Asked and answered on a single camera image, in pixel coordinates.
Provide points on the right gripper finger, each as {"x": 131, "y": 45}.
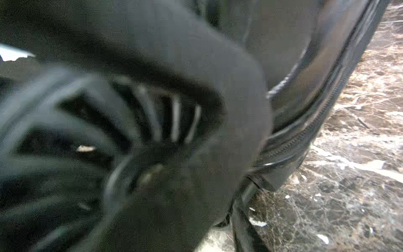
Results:
{"x": 246, "y": 238}

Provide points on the black ribbed hard-shell suitcase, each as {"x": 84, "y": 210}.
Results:
{"x": 130, "y": 126}

